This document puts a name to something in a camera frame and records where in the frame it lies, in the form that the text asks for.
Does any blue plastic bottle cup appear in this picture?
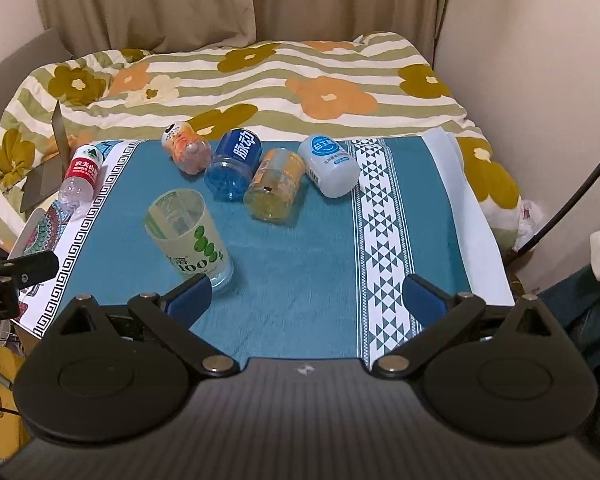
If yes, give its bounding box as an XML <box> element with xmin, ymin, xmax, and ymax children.
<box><xmin>204</xmin><ymin>129</ymin><xmax>263</xmax><ymax>204</ymax></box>

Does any teal patterned cloth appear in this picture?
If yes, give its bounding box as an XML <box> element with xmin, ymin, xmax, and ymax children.
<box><xmin>17</xmin><ymin>130</ymin><xmax>516</xmax><ymax>366</ymax></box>

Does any floral striped blanket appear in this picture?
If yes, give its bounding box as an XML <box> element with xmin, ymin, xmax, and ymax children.
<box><xmin>0</xmin><ymin>31</ymin><xmax>522</xmax><ymax>256</ymax></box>

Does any mandala patterned pad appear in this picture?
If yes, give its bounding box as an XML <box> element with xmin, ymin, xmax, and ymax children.
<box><xmin>7</xmin><ymin>199</ymin><xmax>77</xmax><ymax>262</ymax></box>

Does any black cable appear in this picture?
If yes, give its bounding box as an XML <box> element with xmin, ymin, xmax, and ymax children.
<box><xmin>514</xmin><ymin>134</ymin><xmax>600</xmax><ymax>253</ymax></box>

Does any white plastic bag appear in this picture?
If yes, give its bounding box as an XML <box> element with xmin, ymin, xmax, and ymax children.
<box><xmin>516</xmin><ymin>200</ymin><xmax>548</xmax><ymax>252</ymax></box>

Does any orange plastic bottle cup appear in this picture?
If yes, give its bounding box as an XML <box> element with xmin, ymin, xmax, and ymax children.
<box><xmin>243</xmin><ymin>148</ymin><xmax>307</xmax><ymax>223</ymax></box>

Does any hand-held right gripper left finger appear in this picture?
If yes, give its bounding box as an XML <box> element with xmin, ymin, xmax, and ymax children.
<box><xmin>47</xmin><ymin>275</ymin><xmax>241</xmax><ymax>378</ymax></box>

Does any grey laptop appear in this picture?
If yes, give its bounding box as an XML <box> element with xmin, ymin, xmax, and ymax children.
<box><xmin>20</xmin><ymin>100</ymin><xmax>76</xmax><ymax>213</ymax></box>

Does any small orange plastic bottle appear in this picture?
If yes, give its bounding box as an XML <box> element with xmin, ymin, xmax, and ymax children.
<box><xmin>161</xmin><ymin>122</ymin><xmax>212</xmax><ymax>175</ymax></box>

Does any red label water bottle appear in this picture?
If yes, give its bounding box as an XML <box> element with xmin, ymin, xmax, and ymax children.
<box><xmin>58</xmin><ymin>145</ymin><xmax>104</xmax><ymax>216</ymax></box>

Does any grey headboard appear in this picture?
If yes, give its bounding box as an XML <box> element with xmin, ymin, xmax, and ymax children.
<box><xmin>0</xmin><ymin>27</ymin><xmax>74</xmax><ymax>153</ymax></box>

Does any dark teal cloth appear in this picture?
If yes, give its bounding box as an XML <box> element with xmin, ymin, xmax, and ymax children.
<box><xmin>537</xmin><ymin>264</ymin><xmax>600</xmax><ymax>366</ymax></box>

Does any beige curtain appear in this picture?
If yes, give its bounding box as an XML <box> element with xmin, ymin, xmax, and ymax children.
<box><xmin>30</xmin><ymin>0</ymin><xmax>448</xmax><ymax>68</ymax></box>

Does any green label clear plastic cup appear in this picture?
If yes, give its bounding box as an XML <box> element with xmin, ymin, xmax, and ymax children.
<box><xmin>145</xmin><ymin>189</ymin><xmax>235</xmax><ymax>293</ymax></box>

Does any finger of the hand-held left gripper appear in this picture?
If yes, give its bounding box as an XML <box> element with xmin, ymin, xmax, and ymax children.
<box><xmin>2</xmin><ymin>251</ymin><xmax>61</xmax><ymax>291</ymax></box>

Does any white plastic bottle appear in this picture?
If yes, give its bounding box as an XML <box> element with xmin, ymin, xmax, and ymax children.
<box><xmin>298</xmin><ymin>134</ymin><xmax>361</xmax><ymax>199</ymax></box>

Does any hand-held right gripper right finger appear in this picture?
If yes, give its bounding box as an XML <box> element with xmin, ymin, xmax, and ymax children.
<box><xmin>367</xmin><ymin>274</ymin><xmax>563</xmax><ymax>378</ymax></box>

